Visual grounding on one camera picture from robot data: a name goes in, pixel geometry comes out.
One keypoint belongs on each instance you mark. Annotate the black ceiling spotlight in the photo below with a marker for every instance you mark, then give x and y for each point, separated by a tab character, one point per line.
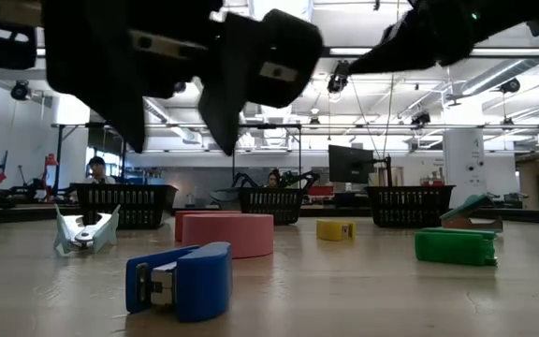
421	118
511	85
20	90
180	87

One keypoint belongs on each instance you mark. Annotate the blue stapler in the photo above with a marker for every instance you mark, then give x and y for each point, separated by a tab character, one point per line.
204	281

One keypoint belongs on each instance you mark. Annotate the yellow small box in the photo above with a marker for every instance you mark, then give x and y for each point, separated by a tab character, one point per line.
328	230

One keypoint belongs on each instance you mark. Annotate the black computer monitor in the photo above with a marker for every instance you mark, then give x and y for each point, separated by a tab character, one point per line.
349	164

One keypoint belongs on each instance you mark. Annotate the red background equipment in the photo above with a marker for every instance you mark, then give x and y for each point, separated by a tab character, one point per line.
50	161

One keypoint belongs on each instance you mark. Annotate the pink tape roll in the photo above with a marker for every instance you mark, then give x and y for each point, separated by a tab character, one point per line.
227	236

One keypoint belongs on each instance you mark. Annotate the green stapler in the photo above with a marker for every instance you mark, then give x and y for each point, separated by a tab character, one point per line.
447	248

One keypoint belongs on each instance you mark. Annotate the green staple remover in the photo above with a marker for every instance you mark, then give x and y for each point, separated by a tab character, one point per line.
466	206

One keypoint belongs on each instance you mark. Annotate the black overhead camera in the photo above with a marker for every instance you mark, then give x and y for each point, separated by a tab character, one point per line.
337	82

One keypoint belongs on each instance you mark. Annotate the salmon red tape roll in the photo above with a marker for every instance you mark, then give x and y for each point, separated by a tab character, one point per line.
179	227

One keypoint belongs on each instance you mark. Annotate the pale teal staple remover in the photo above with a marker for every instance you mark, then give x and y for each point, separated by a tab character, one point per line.
106	229

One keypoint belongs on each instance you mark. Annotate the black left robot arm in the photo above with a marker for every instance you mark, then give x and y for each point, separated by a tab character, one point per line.
3	54

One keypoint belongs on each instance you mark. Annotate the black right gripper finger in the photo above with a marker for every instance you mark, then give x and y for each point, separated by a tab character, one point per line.
403	25
400	54

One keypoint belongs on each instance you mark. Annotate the person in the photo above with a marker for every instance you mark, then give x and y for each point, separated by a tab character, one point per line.
96	164
273	179

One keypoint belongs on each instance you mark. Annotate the white building pillar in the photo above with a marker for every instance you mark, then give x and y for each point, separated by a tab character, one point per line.
461	178

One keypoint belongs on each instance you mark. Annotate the black plastic slotted basket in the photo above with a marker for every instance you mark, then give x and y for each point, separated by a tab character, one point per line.
410	206
157	206
274	203

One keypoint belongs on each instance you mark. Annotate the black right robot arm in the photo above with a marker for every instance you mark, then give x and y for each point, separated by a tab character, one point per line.
531	9

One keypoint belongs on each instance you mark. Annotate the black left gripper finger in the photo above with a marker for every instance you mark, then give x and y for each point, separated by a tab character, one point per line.
96	70
274	42

